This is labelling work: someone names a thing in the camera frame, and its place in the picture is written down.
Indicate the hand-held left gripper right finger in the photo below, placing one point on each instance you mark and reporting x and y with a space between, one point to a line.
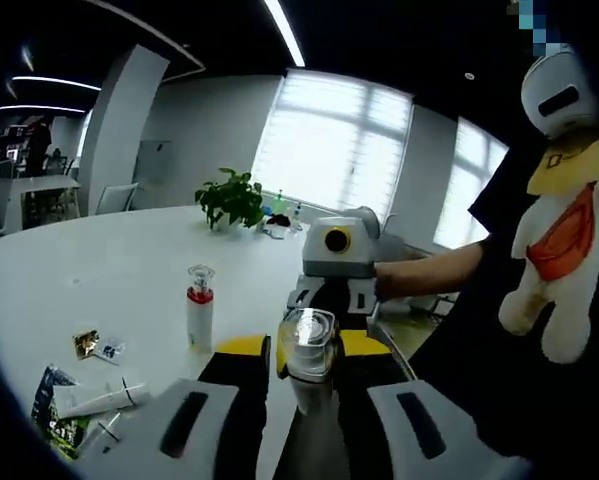
379 415

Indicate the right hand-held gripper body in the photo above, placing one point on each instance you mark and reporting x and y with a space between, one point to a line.
339 260

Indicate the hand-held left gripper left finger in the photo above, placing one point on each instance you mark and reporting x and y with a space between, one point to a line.
229 415

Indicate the small clear cap skincare bottle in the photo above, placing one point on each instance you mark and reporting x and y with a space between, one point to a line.
309 350

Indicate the red collar skincare bottle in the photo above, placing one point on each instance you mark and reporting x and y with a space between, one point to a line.
200 315

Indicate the tall white skincare tube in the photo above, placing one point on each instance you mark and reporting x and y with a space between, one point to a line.
104 398

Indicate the silver foil skincare sachet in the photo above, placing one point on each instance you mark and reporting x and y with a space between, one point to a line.
110 351

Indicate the gold foil skincare sachet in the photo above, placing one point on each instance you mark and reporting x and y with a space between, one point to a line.
86 345

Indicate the green black skincare pouch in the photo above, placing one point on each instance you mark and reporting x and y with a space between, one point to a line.
54 415

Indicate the small white bottle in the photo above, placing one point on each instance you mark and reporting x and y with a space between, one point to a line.
297 216

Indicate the green bottle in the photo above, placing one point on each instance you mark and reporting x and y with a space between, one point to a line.
279 202

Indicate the red and black item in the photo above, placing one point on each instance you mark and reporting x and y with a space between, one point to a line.
279 221

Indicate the person's dark clothing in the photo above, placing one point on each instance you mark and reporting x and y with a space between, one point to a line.
489 390

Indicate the potted green plant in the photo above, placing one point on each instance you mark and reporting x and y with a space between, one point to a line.
231 197

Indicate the white cabinet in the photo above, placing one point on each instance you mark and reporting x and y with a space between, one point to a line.
154 167

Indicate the white plush toy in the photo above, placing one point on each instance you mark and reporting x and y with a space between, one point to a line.
564 260

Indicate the white office desk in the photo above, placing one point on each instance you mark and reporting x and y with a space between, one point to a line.
49 185

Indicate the white worn device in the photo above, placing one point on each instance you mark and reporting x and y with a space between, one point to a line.
554 85

